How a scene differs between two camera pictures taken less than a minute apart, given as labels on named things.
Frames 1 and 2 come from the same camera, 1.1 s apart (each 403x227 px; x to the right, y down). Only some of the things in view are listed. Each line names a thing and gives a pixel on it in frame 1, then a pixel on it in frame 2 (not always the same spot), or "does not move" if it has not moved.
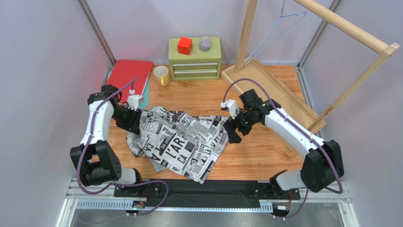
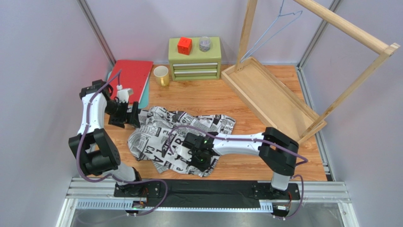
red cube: [185, 45] does not move
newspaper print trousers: [190, 145] does not move
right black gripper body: [237, 126] -> [191, 140]
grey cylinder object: [205, 42] does not move
